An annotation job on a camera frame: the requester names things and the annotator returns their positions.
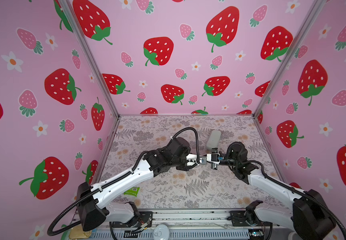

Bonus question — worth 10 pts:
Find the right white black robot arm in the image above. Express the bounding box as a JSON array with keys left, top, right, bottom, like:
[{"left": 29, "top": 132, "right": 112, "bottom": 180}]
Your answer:
[{"left": 208, "top": 142, "right": 346, "bottom": 240}]

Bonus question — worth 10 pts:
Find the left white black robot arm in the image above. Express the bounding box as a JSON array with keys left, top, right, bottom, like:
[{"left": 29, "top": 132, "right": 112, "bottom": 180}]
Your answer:
[{"left": 47, "top": 127, "right": 200, "bottom": 236}]

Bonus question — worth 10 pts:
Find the pale green glasses case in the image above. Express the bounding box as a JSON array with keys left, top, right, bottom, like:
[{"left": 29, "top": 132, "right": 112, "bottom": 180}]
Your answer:
[{"left": 206, "top": 130, "right": 222, "bottom": 151}]

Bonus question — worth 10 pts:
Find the green snack packet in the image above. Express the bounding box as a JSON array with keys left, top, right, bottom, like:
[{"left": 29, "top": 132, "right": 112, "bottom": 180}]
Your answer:
[{"left": 124, "top": 187, "right": 140, "bottom": 197}]

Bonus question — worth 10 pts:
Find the white round device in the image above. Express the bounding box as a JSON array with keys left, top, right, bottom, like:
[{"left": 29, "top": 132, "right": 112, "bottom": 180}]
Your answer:
[{"left": 153, "top": 224, "right": 170, "bottom": 240}]

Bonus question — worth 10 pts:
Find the gold tin can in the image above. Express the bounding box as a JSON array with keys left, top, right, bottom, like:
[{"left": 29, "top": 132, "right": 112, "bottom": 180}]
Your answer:
[{"left": 69, "top": 225, "right": 93, "bottom": 240}]

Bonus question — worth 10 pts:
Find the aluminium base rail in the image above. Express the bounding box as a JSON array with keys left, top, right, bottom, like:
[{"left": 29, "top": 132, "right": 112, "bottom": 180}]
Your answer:
[{"left": 86, "top": 209, "right": 287, "bottom": 240}]

